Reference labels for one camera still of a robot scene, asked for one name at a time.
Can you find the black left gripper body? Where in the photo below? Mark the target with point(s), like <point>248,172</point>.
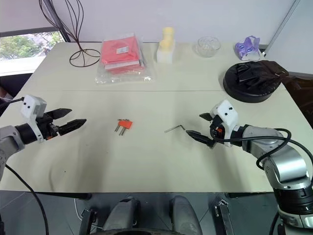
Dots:
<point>48,126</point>

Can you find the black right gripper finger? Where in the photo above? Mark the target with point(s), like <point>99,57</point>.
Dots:
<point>206,116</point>
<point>200,137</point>

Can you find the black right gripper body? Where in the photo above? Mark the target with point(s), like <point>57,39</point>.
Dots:
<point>216,132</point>

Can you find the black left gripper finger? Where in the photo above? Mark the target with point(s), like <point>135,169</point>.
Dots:
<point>72,125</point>
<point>60,112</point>

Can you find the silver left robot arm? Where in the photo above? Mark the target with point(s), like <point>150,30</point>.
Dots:
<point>9,137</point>

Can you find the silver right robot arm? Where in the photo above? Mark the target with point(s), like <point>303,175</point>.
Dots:
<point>276,156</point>

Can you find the small metal hex key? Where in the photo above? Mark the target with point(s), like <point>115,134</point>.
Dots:
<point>175,128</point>

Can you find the orange hex key set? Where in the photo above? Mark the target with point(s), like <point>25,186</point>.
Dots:
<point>125,124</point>

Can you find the black round tray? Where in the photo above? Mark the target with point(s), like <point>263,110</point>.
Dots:
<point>247,90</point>

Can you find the clear glass bowl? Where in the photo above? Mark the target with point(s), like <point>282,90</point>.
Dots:
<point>207,46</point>

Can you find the black plastic bag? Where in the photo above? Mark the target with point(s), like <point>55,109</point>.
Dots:
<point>261,73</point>

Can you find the purple and white wrapper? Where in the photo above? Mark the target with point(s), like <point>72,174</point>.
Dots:
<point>248,49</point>

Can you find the dark rounded right leg shape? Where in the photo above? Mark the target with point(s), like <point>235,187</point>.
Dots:
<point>185,215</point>

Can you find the dark rounded leg shape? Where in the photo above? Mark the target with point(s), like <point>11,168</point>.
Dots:
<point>122,215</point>
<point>185,215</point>

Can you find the white and yellow plastic bottle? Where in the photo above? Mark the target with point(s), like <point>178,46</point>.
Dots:
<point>166,46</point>

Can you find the red packets in plastic bag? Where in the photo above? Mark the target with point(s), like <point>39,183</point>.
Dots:
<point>122,58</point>

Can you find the dark brown chair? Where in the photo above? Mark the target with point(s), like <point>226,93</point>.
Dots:
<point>302,98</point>

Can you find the dark rounded left leg shape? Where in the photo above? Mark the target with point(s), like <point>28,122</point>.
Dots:
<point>122,215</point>

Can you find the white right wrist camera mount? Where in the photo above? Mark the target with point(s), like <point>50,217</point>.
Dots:
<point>226,115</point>

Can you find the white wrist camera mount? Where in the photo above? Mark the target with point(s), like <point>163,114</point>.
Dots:
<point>32,106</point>
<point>226,115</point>

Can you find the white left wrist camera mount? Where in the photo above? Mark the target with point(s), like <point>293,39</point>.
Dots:
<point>32,106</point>

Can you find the black right table bracket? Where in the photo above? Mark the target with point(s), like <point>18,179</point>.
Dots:
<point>224,215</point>

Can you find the black table bracket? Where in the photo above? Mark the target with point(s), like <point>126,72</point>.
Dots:
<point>87,220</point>
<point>224,215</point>

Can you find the black left table bracket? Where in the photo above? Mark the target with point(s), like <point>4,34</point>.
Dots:
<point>87,220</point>

